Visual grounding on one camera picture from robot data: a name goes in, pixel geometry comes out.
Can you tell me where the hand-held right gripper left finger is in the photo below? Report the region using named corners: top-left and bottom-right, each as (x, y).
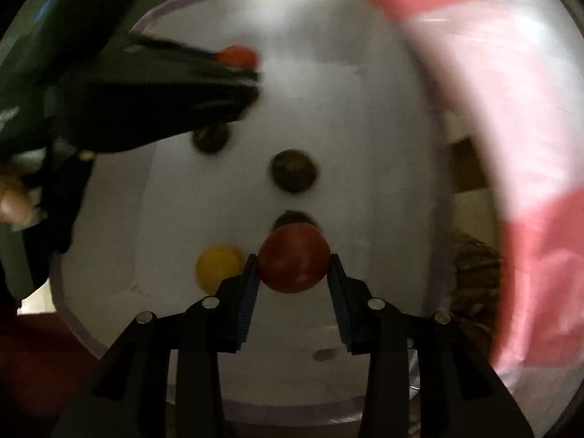
top-left (50, 253), bottom-right (260, 438)

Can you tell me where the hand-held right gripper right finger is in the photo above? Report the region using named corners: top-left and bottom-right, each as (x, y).
top-left (328, 253), bottom-right (535, 438)

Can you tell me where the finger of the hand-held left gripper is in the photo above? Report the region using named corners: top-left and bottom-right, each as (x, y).
top-left (57, 57), bottom-right (262, 153)
top-left (123, 36), bottom-right (229, 67)

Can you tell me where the small yellow striped melon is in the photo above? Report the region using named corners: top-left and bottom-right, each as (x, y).
top-left (195, 245), bottom-right (247, 296)

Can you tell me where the dark purple passion fruit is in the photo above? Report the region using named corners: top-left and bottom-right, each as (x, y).
top-left (192, 123), bottom-right (230, 153)
top-left (272, 210), bottom-right (320, 233)
top-left (269, 148), bottom-right (319, 193)

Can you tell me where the large red tomato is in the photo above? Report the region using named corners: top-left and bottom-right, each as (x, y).
top-left (257, 222), bottom-right (332, 295)

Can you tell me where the small red tomato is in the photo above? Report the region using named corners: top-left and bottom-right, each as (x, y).
top-left (216, 46), bottom-right (259, 70)

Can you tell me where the white basin with purple rim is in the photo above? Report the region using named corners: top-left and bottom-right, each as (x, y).
top-left (48, 0), bottom-right (457, 423)

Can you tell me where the person's left hand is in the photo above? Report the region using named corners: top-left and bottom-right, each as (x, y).
top-left (0, 173), bottom-right (36, 233)

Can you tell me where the striped brown cloth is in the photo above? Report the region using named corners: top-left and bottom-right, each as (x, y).
top-left (445, 230), bottom-right (503, 352)

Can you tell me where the red white checkered tablecloth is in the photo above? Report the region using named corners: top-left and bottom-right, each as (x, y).
top-left (365, 0), bottom-right (584, 438)

